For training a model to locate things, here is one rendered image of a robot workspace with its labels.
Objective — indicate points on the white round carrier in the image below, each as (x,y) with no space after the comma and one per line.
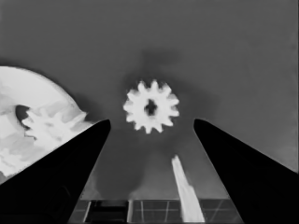
(40,84)

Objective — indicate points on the small white toothed gear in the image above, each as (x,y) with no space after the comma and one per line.
(40,130)
(136,109)

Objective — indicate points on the small white T-shaped piece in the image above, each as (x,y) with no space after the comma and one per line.
(187,193)

